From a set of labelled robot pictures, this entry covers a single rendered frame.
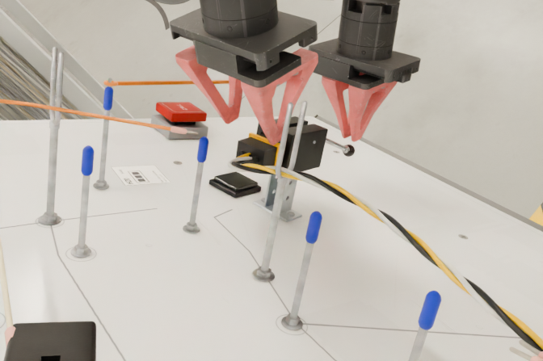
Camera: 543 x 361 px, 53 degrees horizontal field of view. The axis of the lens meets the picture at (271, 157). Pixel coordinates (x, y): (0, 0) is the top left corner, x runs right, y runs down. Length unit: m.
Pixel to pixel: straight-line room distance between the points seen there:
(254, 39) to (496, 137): 1.58
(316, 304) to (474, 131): 1.59
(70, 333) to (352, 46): 0.40
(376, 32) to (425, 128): 1.49
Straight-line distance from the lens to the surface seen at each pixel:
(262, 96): 0.39
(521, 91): 2.05
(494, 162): 1.87
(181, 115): 0.70
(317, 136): 0.52
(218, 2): 0.40
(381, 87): 0.58
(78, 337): 0.25
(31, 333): 0.25
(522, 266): 0.59
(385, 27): 0.56
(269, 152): 0.48
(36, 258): 0.44
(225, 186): 0.57
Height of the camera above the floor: 1.47
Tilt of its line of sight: 41 degrees down
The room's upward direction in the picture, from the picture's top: 38 degrees counter-clockwise
